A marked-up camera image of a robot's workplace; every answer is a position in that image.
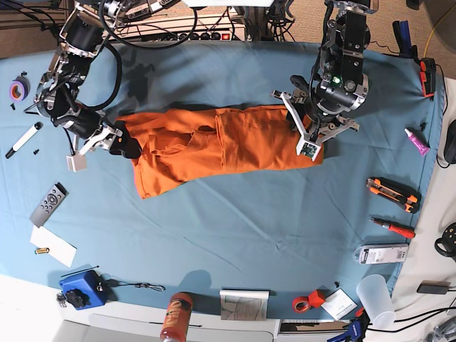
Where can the purple glue tube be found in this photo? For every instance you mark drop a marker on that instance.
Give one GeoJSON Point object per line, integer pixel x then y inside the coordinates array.
{"type": "Point", "coordinates": [419, 143]}

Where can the white paper card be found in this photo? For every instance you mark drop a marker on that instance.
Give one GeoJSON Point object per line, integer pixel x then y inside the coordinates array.
{"type": "Point", "coordinates": [60, 250]}

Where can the purple tape roll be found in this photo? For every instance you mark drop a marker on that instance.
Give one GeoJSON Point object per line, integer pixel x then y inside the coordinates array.
{"type": "Point", "coordinates": [19, 89]}

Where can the red screwdriver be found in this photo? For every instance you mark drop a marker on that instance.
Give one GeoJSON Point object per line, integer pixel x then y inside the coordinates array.
{"type": "Point", "coordinates": [402, 230]}

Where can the blue table cloth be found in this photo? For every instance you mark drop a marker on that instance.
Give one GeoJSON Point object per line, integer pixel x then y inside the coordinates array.
{"type": "Point", "coordinates": [287, 231]}

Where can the grey remote control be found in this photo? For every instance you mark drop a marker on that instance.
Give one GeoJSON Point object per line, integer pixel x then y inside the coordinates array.
{"type": "Point", "coordinates": [48, 204]}

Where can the white paper leaflet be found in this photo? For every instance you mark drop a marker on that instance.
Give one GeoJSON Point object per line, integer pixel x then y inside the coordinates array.
{"type": "Point", "coordinates": [338, 305]}

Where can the orange drink bottle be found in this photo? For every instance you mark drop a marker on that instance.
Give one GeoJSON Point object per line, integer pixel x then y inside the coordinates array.
{"type": "Point", "coordinates": [177, 318]}

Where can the packaged bit set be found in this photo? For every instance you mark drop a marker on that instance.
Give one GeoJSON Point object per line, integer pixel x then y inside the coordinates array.
{"type": "Point", "coordinates": [381, 253]}

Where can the blue black table clamp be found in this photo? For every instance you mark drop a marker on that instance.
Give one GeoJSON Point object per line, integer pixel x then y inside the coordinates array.
{"type": "Point", "coordinates": [402, 35]}

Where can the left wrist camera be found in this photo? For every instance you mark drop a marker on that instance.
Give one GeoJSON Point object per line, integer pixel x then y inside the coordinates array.
{"type": "Point", "coordinates": [308, 151]}

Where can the red plastic block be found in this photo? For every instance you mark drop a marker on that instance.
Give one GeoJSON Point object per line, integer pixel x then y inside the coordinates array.
{"type": "Point", "coordinates": [316, 298]}

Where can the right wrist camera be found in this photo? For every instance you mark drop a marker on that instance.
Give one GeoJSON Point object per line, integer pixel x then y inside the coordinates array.
{"type": "Point", "coordinates": [76, 162]}

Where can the red tape roll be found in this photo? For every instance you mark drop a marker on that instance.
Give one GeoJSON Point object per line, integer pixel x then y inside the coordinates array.
{"type": "Point", "coordinates": [301, 304]}

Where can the black zip tie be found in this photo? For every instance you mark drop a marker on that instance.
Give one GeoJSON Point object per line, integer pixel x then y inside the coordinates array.
{"type": "Point", "coordinates": [80, 271]}

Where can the blue bar clamp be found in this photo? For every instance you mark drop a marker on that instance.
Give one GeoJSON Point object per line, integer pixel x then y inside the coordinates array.
{"type": "Point", "coordinates": [355, 330]}

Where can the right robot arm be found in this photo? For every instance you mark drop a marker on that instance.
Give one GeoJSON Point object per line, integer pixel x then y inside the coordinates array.
{"type": "Point", "coordinates": [81, 39]}

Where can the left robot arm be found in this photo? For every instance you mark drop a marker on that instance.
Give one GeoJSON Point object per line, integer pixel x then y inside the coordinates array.
{"type": "Point", "coordinates": [345, 37]}

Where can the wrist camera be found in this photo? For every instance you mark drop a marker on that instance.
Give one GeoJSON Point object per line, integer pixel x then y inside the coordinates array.
{"type": "Point", "coordinates": [76, 162]}
{"type": "Point", "coordinates": [308, 151]}

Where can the orange black utility knife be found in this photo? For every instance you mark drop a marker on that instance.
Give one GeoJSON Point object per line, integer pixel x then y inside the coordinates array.
{"type": "Point", "coordinates": [403, 196]}

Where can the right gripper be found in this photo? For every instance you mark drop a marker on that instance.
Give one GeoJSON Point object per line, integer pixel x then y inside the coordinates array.
{"type": "Point", "coordinates": [97, 131]}

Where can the blue box with knob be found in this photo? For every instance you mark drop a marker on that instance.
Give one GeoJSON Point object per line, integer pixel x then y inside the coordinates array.
{"type": "Point", "coordinates": [84, 290]}

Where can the orange t-shirt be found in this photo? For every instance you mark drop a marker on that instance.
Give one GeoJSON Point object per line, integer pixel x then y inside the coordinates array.
{"type": "Point", "coordinates": [182, 145]}

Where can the black power strip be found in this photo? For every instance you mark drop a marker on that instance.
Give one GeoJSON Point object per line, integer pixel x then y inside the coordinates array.
{"type": "Point", "coordinates": [203, 36]}

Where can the grey notebook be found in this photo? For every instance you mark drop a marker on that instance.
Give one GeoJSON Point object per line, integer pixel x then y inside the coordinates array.
{"type": "Point", "coordinates": [243, 305]}

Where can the translucent plastic cup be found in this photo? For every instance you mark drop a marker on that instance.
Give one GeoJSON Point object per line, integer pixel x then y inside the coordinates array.
{"type": "Point", "coordinates": [375, 298]}

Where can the black white marker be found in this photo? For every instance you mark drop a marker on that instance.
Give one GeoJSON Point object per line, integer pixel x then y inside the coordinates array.
{"type": "Point", "coordinates": [24, 139]}

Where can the orange black table clamp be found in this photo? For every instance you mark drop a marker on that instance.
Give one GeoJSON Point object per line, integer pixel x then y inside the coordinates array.
{"type": "Point", "coordinates": [428, 70]}

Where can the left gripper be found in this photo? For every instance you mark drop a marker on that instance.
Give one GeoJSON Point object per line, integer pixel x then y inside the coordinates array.
{"type": "Point", "coordinates": [318, 113]}

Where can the gold AA battery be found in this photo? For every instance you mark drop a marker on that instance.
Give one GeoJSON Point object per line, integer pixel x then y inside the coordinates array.
{"type": "Point", "coordinates": [42, 251]}

